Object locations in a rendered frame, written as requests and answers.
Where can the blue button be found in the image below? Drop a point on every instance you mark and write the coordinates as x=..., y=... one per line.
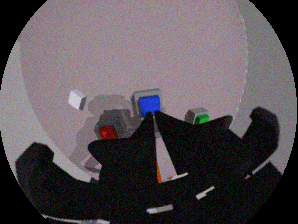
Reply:
x=148, y=100

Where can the red button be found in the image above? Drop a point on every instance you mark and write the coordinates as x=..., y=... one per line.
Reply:
x=110, y=128

